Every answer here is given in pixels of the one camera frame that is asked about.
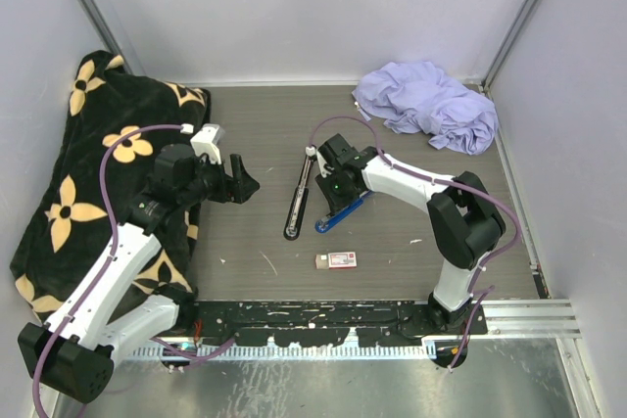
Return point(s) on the blue stapler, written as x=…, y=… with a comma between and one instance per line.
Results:
x=328, y=222

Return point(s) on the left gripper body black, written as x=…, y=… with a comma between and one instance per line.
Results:
x=208, y=182

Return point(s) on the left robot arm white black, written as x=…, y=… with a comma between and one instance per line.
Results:
x=76, y=350

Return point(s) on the red white staple box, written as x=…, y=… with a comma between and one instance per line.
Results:
x=339, y=260

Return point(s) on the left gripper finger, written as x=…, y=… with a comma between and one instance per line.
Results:
x=252, y=185
x=234, y=188

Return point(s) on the white cable duct strip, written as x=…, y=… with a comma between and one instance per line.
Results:
x=348, y=351

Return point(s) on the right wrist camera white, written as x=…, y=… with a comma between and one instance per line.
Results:
x=314, y=154

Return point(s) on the black stapler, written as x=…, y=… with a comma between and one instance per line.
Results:
x=296, y=212

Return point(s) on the black floral blanket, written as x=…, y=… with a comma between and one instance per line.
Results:
x=116, y=125

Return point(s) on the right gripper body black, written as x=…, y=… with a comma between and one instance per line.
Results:
x=336, y=192

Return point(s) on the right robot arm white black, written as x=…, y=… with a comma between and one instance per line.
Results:
x=466, y=227

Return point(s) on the lavender crumpled cloth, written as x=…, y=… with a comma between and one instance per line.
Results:
x=420, y=97

